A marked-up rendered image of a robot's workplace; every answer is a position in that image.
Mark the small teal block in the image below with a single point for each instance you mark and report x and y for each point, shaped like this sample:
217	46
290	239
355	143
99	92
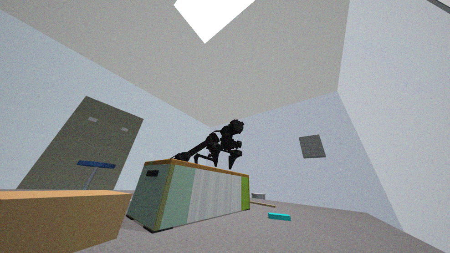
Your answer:
277	216

